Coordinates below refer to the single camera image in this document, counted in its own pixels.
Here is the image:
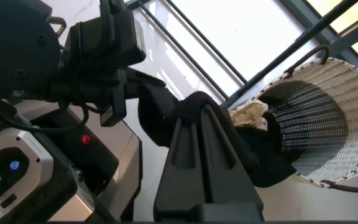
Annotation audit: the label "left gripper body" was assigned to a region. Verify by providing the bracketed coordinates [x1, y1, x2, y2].
[47, 67, 127, 128]

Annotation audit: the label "window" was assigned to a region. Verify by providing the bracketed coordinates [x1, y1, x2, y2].
[166, 0, 358, 103]

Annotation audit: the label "black short-sleeved shirt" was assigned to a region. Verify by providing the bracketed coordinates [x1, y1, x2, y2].
[137, 77, 298, 189]

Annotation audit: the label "white laundry basket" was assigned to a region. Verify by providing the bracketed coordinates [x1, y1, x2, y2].
[249, 45, 358, 194]

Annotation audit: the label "cream printed shorts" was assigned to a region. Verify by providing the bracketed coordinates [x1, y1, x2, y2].
[229, 98, 270, 131]

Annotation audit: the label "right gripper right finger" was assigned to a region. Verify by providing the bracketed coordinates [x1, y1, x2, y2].
[194, 104, 265, 222]

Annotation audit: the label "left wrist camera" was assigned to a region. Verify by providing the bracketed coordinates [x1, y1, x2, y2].
[62, 0, 147, 74]

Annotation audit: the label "black cable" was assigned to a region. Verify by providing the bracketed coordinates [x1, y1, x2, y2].
[0, 101, 90, 135]

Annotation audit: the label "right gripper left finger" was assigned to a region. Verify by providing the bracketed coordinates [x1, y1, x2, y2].
[153, 119, 204, 222]

